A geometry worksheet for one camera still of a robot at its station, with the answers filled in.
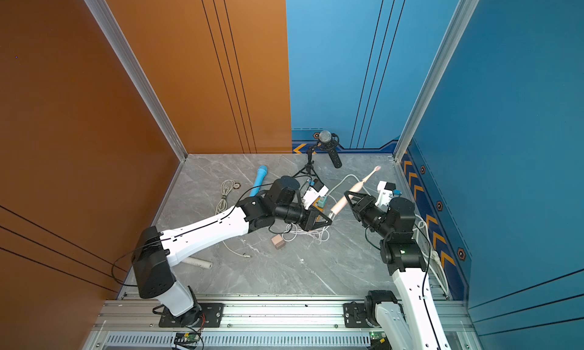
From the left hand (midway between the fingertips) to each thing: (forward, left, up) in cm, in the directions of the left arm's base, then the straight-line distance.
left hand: (331, 220), depth 68 cm
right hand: (+7, -4, +4) cm, 9 cm away
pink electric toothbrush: (+5, -4, +3) cm, 7 cm away
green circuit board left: (-28, +45, -28) cm, 60 cm away
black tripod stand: (+37, +6, -17) cm, 41 cm away
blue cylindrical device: (+37, +29, -21) cm, 51 cm away
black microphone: (+37, -2, -3) cm, 37 cm away
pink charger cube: (+3, +18, -22) cm, 29 cm away
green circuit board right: (-28, -15, -25) cm, 40 cm away
